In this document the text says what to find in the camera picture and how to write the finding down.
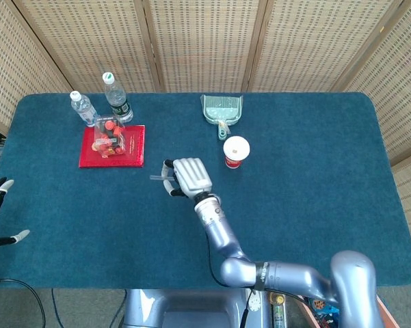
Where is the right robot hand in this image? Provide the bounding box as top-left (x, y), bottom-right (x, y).
top-left (161, 157), bottom-right (214, 199)

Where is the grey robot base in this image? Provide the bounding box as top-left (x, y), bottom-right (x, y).
top-left (121, 288), bottom-right (273, 328)

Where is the red paper cup white lid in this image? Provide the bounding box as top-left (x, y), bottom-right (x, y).
top-left (223, 135), bottom-right (251, 170)

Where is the red hardcover book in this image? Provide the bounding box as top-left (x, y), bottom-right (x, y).
top-left (78, 124), bottom-right (146, 169)

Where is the green plastic dustpan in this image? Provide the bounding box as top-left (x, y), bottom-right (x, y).
top-left (200, 94), bottom-right (244, 141)

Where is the clear box of red pieces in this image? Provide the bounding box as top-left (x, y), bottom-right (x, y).
top-left (91, 114), bottom-right (127, 159)

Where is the blue carpet table mat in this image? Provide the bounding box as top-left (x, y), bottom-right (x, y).
top-left (0, 92), bottom-right (411, 290)

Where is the tall green-label water bottle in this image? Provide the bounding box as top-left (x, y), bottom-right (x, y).
top-left (101, 72), bottom-right (134, 124)

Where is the small clear water bottle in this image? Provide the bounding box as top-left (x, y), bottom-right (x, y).
top-left (69, 90), bottom-right (98, 128)

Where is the yellow-green bottle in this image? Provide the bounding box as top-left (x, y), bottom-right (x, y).
top-left (269, 290), bottom-right (288, 328)

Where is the pink storage bin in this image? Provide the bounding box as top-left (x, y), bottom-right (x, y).
top-left (293, 293), bottom-right (396, 328)

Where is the blue snack package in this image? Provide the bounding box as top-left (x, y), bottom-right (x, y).
top-left (307, 296), bottom-right (339, 317)

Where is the black floor cable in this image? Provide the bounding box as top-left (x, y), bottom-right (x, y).
top-left (0, 278), bottom-right (48, 328)

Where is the blue floor cable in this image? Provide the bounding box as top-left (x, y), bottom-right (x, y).
top-left (50, 288), bottom-right (66, 328)

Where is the black base cable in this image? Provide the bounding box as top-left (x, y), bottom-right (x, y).
top-left (239, 288), bottom-right (258, 328)

